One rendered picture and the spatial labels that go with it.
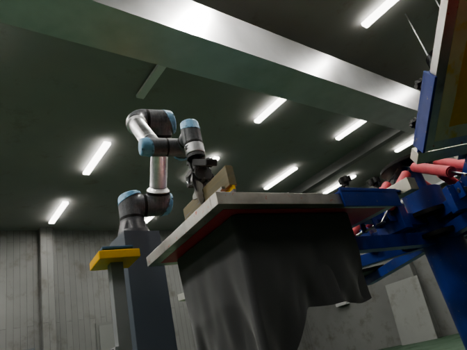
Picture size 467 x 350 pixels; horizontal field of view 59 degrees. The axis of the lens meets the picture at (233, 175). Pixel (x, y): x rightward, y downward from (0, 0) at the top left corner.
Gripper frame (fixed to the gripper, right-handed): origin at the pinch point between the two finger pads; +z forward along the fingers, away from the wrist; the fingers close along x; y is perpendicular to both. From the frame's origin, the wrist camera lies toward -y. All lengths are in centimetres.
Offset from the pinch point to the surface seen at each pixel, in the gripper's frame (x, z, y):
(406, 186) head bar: -67, 8, -32
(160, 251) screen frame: 14.7, 12.7, 14.9
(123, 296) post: 31.0, 28.0, 9.9
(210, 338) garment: 5.0, 44.9, 8.1
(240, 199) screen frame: 7.1, 12.8, -29.2
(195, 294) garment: 5.8, 29.8, 11.3
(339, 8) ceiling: -348, -352, 127
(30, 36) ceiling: 22, -352, 293
